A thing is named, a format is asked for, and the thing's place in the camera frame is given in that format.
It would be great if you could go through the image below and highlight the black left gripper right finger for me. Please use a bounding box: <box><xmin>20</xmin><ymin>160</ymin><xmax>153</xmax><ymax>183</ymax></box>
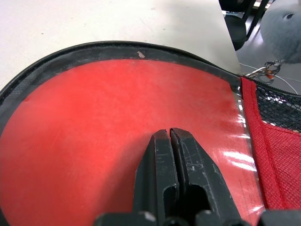
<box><xmin>169</xmin><ymin>127</ymin><xmax>242</xmax><ymax>221</ymax></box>

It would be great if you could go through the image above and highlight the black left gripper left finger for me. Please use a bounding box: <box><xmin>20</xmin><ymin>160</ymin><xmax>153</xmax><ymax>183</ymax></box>
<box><xmin>133</xmin><ymin>129</ymin><xmax>182</xmax><ymax>221</ymax></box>

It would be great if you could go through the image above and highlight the red table tennis paddle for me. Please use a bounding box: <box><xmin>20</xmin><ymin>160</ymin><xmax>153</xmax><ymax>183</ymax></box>
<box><xmin>0</xmin><ymin>58</ymin><xmax>257</xmax><ymax>226</ymax></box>

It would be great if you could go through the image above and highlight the metal zipper pull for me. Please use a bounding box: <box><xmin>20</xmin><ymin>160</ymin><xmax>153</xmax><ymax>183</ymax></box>
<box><xmin>244</xmin><ymin>60</ymin><xmax>282</xmax><ymax>84</ymax></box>

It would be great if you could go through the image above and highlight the black red clear paddle case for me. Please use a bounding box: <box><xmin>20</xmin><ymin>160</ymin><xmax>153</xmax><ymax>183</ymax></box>
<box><xmin>0</xmin><ymin>41</ymin><xmax>301</xmax><ymax>226</ymax></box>

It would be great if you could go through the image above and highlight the grey rounded shape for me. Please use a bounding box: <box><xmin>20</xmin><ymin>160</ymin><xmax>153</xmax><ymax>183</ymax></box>
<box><xmin>260</xmin><ymin>0</ymin><xmax>301</xmax><ymax>65</ymax></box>

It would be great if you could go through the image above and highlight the black office chair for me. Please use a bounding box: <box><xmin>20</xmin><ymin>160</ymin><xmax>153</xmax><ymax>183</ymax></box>
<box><xmin>218</xmin><ymin>0</ymin><xmax>270</xmax><ymax>51</ymax></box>

